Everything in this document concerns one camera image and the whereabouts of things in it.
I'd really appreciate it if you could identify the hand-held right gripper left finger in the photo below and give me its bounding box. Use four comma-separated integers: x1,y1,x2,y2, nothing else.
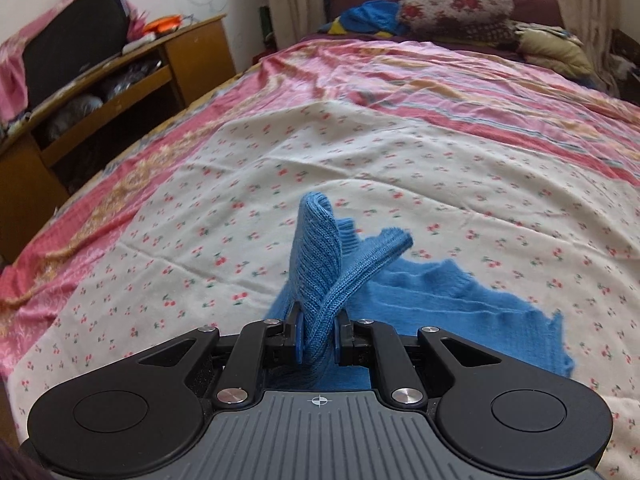
139,301,307,406

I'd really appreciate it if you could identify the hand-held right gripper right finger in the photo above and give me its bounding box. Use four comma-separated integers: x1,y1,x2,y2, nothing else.
334,310,503,405

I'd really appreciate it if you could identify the blue knit sweater yellow stripe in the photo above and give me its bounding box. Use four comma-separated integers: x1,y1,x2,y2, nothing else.
262,191,576,392

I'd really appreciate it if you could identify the white cherry print sheet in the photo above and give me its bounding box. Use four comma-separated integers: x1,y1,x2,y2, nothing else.
10,97,640,480

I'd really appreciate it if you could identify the wooden desk with shelves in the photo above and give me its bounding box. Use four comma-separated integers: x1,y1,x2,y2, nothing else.
0,14,236,263

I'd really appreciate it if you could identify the clear plastic bag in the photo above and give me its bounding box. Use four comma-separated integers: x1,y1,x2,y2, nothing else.
100,61,162,97

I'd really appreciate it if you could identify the grey plastic bag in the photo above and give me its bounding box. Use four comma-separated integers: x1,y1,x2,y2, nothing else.
47,95,104,142

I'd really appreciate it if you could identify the blue and yellow garment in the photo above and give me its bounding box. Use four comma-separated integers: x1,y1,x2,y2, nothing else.
330,0,408,37

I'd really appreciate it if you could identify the beige curtain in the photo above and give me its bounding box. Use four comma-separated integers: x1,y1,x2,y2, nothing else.
263,0,326,52
557,0,622,97

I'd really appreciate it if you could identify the orange object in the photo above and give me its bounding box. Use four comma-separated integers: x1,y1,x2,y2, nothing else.
145,16,184,34

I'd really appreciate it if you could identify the brown patterned blanket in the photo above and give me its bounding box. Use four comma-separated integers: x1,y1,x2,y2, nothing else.
435,20,519,47

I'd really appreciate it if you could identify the floral red white pillow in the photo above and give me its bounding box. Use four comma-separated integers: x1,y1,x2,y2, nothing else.
398,0,515,36

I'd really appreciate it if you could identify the beige quilt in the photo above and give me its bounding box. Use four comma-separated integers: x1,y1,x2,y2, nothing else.
515,22,597,79

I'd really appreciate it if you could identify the black television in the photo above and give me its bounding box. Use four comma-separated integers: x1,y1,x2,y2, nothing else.
22,0,132,109

